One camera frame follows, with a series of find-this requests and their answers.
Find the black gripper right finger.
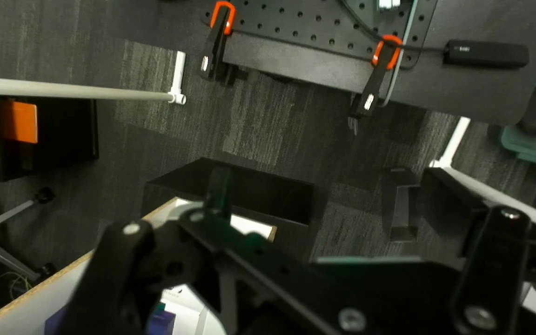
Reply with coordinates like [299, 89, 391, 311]
[448, 205, 534, 335]

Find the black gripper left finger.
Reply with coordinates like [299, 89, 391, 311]
[61, 220, 158, 335]

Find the white cabinet with wooden edges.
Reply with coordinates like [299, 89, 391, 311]
[0, 195, 279, 335]

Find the blue storage box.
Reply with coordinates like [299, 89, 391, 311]
[145, 307, 178, 335]

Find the white angled pipe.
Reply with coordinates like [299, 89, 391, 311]
[426, 115, 536, 231]

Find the black open box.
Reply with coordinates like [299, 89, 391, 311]
[141, 156, 316, 246]

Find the orange block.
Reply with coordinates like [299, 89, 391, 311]
[0, 99, 41, 145]

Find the white pipe rod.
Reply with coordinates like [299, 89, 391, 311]
[0, 50, 190, 108]

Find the orange black bar clamp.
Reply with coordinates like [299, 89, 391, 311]
[348, 33, 405, 136]
[197, 0, 240, 82]

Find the black perforated board table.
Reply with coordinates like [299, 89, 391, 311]
[154, 0, 536, 126]

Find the black stereo camera bar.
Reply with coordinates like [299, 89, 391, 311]
[443, 39, 530, 71]

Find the black cable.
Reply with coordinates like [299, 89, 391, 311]
[338, 0, 450, 108]

